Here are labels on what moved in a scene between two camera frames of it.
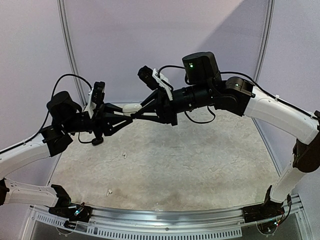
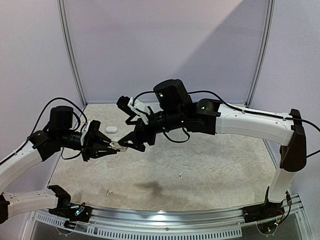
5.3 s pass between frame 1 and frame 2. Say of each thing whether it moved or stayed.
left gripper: moved
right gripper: moved
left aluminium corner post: stayed
